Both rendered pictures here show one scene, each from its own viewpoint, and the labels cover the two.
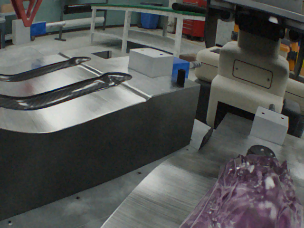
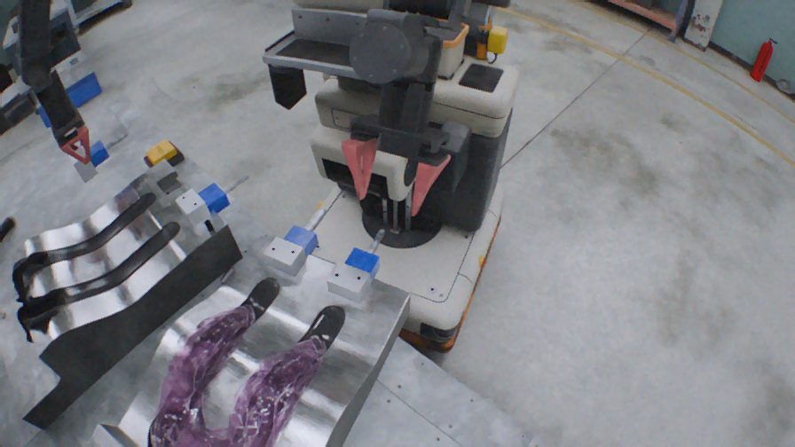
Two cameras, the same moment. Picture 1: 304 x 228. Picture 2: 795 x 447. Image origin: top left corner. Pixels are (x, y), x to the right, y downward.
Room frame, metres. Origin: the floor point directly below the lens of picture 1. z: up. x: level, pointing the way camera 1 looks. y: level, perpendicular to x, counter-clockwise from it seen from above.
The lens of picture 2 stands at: (-0.10, -0.29, 1.35)
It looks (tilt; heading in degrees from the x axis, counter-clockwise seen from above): 50 degrees down; 356
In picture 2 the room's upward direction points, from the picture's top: straight up
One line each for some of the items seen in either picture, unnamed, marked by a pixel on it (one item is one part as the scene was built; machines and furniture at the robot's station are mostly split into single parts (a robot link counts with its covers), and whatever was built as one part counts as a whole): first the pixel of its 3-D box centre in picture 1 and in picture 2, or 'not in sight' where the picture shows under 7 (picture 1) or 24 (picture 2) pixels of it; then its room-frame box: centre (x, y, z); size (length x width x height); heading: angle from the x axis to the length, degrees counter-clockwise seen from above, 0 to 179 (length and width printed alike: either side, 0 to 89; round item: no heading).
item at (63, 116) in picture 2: not in sight; (60, 112); (0.46, 0.30, 1.06); 0.10 x 0.07 x 0.07; 45
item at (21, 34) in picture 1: (39, 27); (101, 151); (0.49, 0.27, 0.94); 0.13 x 0.05 x 0.05; 135
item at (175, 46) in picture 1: (147, 24); not in sight; (4.51, 0.26, 0.51); 2.40 x 1.13 x 1.02; 47
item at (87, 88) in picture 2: not in sight; (66, 94); (2.61, 2.38, 0.11); 0.61 x 0.41 x 0.22; 133
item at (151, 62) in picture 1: (174, 67); (217, 196); (0.37, -0.02, 0.89); 0.13 x 0.05 x 0.05; 134
